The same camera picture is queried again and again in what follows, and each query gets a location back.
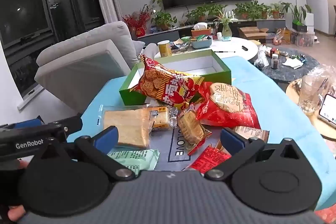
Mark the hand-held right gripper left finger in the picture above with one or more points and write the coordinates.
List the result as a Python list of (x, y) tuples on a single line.
[(105, 141)]

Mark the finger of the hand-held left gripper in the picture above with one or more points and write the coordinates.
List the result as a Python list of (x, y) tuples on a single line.
[(27, 124), (71, 124)]

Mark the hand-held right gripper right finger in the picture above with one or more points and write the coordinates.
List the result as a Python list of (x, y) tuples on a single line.
[(232, 141)]

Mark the brown snack packet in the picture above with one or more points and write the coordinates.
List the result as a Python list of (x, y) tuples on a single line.
[(256, 133)]

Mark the clear toast slice packet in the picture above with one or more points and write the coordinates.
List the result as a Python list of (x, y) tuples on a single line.
[(128, 127)]

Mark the red snack packet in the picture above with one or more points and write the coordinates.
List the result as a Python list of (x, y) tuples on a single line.
[(207, 161)]

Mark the light green snack packet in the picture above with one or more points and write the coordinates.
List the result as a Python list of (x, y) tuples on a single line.
[(136, 158)]

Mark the red round cake packet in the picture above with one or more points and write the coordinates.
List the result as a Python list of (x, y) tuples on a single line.
[(228, 103)]

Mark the red-ended cracker packet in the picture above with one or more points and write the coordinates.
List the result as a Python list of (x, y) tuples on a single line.
[(190, 130)]

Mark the green cardboard box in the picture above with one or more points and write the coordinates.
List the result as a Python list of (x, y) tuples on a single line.
[(126, 95)]

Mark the yellow label bread packet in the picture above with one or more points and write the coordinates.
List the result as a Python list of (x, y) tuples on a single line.
[(158, 119)]

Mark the red cookie print snack bag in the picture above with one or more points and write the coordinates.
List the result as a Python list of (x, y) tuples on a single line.
[(162, 82)]

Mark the person's left hand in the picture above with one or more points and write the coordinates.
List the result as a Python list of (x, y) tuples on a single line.
[(15, 213)]

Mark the grey armchair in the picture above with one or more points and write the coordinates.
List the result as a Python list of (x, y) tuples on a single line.
[(86, 56)]

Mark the dark marble round table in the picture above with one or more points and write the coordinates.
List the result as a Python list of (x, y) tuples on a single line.
[(288, 73)]

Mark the clear plastic bag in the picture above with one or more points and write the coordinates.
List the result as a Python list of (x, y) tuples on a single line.
[(261, 57)]

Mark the brown spice jar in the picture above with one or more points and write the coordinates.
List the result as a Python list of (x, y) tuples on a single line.
[(274, 62)]

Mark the black white pen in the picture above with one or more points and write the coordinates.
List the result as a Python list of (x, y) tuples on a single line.
[(224, 51)]

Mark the wooden round side table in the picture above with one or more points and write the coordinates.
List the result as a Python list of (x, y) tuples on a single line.
[(323, 129)]

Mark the glass mug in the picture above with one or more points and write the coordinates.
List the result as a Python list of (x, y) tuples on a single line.
[(311, 92)]

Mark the small black object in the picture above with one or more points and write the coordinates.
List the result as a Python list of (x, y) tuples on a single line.
[(244, 48)]

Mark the white paper sheet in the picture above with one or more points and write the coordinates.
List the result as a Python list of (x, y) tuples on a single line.
[(292, 63)]

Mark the smartphone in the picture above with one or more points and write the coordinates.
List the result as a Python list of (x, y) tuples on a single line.
[(328, 109)]

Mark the blue basket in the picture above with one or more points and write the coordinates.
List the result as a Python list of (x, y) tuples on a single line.
[(201, 43)]

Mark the yellow can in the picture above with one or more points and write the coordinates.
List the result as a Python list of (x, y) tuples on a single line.
[(164, 49)]

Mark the pile of snack wrappers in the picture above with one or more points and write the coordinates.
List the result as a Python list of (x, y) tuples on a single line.
[(179, 45)]

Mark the open cardboard box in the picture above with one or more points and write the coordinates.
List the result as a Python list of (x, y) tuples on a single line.
[(253, 32)]

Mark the glass vase with plant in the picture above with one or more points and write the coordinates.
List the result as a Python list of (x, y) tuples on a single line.
[(226, 27)]

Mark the orange tissue box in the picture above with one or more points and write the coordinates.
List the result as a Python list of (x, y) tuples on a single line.
[(200, 29)]

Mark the orange bag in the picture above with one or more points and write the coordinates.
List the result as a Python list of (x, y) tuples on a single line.
[(282, 36)]

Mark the dark framed window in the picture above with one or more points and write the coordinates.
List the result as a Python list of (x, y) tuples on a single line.
[(39, 3)]

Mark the red berry plant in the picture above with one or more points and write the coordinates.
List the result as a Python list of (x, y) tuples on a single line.
[(137, 20)]

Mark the tv cabinet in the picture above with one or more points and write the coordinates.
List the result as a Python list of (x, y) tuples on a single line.
[(273, 23)]

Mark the row of potted plants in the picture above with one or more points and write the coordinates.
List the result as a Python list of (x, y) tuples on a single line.
[(249, 10)]

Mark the black green box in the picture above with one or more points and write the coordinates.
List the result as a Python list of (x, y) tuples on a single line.
[(299, 27)]

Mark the green potted plant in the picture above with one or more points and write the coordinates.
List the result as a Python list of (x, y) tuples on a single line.
[(164, 19)]

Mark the tall leafy plant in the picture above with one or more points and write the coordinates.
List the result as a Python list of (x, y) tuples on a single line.
[(298, 8)]

